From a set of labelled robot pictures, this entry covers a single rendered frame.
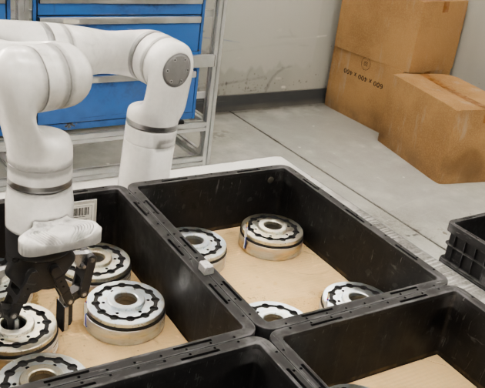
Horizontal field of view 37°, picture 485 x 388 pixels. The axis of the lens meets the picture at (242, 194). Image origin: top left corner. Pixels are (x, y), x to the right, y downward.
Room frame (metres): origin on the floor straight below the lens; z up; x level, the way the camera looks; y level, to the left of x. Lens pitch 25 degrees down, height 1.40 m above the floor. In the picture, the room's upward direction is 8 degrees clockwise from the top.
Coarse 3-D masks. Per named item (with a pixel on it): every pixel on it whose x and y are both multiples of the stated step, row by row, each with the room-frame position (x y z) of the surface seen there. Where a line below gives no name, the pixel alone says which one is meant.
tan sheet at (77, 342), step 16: (48, 304) 0.81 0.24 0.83; (80, 304) 0.81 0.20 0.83; (80, 320) 0.78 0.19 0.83; (64, 336) 0.74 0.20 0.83; (80, 336) 0.75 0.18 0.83; (160, 336) 0.77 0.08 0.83; (176, 336) 0.77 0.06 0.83; (64, 352) 0.71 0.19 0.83; (80, 352) 0.72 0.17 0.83; (96, 352) 0.72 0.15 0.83; (112, 352) 0.72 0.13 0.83; (128, 352) 0.73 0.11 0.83; (144, 352) 0.73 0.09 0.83
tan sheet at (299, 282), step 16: (240, 256) 1.00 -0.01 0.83; (304, 256) 1.03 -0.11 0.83; (224, 272) 0.95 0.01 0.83; (240, 272) 0.95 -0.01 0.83; (256, 272) 0.96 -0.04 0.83; (272, 272) 0.97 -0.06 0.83; (288, 272) 0.97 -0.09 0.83; (304, 272) 0.98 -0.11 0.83; (320, 272) 0.99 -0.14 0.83; (336, 272) 0.99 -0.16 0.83; (240, 288) 0.91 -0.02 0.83; (256, 288) 0.91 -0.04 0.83; (272, 288) 0.92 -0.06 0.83; (288, 288) 0.93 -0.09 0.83; (304, 288) 0.93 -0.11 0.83; (320, 288) 0.94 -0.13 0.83; (288, 304) 0.88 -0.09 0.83; (304, 304) 0.89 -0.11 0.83
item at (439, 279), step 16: (192, 176) 1.06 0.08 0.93; (208, 176) 1.07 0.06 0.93; (224, 176) 1.08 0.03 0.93; (304, 176) 1.12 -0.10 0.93; (320, 192) 1.06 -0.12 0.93; (336, 208) 1.02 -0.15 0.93; (368, 224) 0.97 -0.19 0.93; (176, 240) 0.85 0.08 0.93; (384, 240) 0.93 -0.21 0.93; (192, 256) 0.81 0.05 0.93; (416, 256) 0.89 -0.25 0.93; (432, 272) 0.85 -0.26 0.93; (224, 288) 0.74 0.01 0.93; (416, 288) 0.81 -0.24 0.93; (432, 288) 0.81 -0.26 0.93; (240, 304) 0.72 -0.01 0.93; (352, 304) 0.75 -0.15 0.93; (368, 304) 0.75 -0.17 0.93; (256, 320) 0.69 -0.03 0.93; (288, 320) 0.70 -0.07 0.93; (304, 320) 0.70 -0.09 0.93
